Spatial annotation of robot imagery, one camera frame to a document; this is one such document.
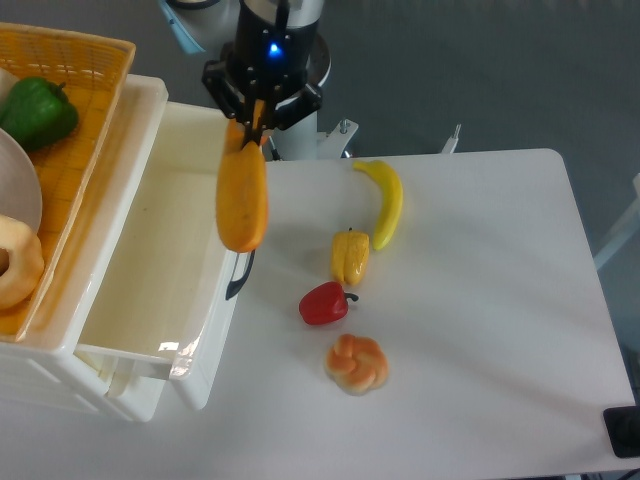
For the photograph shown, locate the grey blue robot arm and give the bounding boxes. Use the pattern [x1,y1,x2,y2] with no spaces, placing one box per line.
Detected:
[159,1,324,144]

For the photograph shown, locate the white object at right edge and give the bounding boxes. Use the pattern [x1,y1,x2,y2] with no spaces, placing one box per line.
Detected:
[594,174,639,271]

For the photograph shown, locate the white bracket with bolt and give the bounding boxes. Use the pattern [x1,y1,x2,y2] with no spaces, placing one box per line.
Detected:
[316,118,360,160]

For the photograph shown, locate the round knotted bread roll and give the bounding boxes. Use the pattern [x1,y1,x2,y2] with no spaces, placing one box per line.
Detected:
[324,334,389,395]

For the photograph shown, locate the green bell pepper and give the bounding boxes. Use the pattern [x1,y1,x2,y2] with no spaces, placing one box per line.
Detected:
[1,77,79,152]

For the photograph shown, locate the ring doughnut bread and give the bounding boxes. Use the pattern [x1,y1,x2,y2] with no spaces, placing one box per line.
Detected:
[1,215,45,310]

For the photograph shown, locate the long orange bread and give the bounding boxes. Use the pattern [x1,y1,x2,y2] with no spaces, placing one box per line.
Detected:
[215,120,268,253]

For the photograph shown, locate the black drawer handle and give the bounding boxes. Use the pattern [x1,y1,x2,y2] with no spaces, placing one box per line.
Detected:
[225,250,256,300]

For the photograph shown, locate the white drawer cabinet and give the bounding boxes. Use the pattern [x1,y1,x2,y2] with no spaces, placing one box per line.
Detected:
[1,74,168,419]

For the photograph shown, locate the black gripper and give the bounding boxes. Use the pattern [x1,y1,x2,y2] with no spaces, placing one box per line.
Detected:
[202,19,323,148]

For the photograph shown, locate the black device at table edge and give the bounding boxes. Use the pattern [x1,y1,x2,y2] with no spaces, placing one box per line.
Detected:
[603,406,639,459]

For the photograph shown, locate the yellow banana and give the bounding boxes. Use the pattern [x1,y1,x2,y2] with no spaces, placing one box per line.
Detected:
[352,160,404,251]

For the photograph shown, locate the yellow plastic basket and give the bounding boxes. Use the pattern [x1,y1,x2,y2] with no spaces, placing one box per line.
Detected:
[1,22,136,343]

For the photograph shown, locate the pale food in basket corner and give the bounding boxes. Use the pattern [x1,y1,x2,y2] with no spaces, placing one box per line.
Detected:
[0,68,19,103]

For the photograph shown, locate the upper white drawer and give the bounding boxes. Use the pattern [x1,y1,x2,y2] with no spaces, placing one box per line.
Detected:
[81,102,237,422]

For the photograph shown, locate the yellow bell pepper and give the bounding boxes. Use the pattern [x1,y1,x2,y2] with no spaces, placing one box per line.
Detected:
[330,229,370,286]

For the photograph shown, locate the beige plate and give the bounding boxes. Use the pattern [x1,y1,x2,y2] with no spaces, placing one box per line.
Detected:
[0,130,43,232]

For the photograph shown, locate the red bell pepper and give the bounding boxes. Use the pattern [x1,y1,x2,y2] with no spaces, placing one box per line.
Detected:
[298,281,359,326]

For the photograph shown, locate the white bracket right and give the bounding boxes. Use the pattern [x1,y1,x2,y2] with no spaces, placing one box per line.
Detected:
[440,123,462,154]

